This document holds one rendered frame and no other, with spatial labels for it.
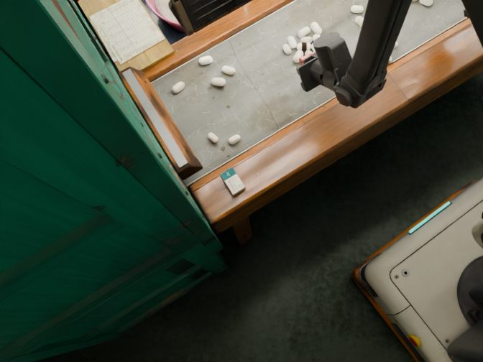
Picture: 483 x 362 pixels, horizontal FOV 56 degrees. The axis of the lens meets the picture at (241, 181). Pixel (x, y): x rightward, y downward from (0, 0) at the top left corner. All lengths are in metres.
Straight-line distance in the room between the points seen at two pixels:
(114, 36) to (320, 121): 0.59
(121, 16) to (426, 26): 0.82
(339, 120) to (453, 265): 0.73
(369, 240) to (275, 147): 0.87
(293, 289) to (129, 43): 1.10
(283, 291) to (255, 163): 0.82
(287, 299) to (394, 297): 0.43
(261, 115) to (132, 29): 0.42
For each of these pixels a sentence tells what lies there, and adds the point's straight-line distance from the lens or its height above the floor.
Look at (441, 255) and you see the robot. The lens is 1.66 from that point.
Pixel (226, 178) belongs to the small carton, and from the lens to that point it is 1.08.
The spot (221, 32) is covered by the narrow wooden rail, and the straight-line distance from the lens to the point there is 1.27.
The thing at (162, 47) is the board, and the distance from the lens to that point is 1.26.
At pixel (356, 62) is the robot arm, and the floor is 1.07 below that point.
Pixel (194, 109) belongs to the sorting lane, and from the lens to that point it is 1.20.
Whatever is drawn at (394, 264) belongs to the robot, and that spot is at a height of 0.28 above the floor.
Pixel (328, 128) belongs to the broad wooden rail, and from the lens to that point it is 1.15.
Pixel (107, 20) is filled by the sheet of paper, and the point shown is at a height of 0.78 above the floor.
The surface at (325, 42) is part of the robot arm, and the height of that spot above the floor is 1.01.
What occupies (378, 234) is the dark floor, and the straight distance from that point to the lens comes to 1.90.
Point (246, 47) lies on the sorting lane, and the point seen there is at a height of 0.74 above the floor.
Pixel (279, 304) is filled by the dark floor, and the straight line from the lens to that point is 1.83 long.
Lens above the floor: 1.83
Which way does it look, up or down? 75 degrees down
